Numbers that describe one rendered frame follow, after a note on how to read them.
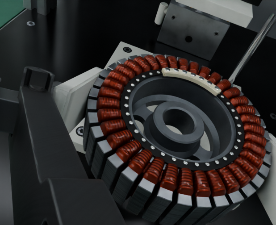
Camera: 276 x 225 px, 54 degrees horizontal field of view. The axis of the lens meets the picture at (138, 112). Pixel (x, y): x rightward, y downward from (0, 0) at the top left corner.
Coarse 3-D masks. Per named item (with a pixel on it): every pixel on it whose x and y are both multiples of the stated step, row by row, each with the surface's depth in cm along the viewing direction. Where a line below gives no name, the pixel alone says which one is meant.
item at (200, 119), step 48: (96, 96) 15; (144, 96) 18; (192, 96) 19; (240, 96) 18; (96, 144) 14; (144, 144) 14; (192, 144) 16; (240, 144) 15; (144, 192) 12; (192, 192) 12; (240, 192) 14
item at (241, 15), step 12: (180, 0) 21; (192, 0) 21; (204, 0) 21; (216, 0) 21; (228, 0) 21; (240, 0) 22; (252, 0) 22; (216, 12) 21; (228, 12) 21; (240, 12) 21; (240, 24) 21
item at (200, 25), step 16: (176, 16) 32; (192, 16) 32; (208, 16) 32; (160, 32) 34; (176, 32) 34; (192, 32) 33; (208, 32) 33; (224, 32) 32; (192, 48) 35; (208, 48) 34
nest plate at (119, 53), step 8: (120, 48) 30; (128, 48) 31; (136, 48) 31; (112, 56) 29; (120, 56) 30; (128, 56) 30; (240, 88) 31; (136, 120) 24; (80, 128) 22; (72, 136) 22; (80, 136) 22; (80, 144) 21; (200, 144) 24; (208, 144) 24
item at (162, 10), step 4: (160, 4) 33; (164, 4) 33; (160, 8) 33; (164, 8) 33; (160, 12) 34; (164, 12) 33; (156, 16) 34; (160, 16) 34; (164, 16) 34; (156, 20) 34; (160, 20) 34; (156, 24) 35; (160, 24) 35
